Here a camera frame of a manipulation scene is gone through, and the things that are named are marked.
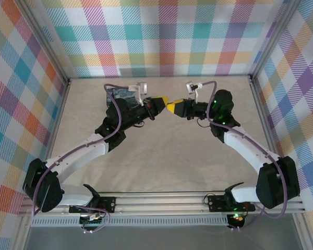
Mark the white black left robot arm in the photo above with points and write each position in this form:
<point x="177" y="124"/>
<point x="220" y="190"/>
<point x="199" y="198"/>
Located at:
<point x="75" y="156"/>

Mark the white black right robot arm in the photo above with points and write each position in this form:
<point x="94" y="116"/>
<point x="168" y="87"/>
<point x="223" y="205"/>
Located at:
<point x="250" y="153"/>

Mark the small circuit board with lights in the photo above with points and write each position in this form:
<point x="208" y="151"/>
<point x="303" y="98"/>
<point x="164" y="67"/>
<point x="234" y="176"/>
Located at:
<point x="237" y="219"/>

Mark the aluminium side rail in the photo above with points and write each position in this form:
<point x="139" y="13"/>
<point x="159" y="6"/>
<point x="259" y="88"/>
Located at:
<point x="60" y="109"/>
<point x="263" y="117"/>

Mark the aluminium frame post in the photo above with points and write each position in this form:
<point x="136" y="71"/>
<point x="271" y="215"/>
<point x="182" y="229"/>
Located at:
<point x="44" y="39"/>
<point x="274" y="39"/>

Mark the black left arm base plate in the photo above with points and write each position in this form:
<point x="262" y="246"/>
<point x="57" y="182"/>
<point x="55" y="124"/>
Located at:
<point x="108" y="204"/>

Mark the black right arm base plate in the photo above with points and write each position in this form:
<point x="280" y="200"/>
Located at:
<point x="216" y="203"/>

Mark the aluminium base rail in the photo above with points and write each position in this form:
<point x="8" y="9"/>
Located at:
<point x="159" y="203"/>

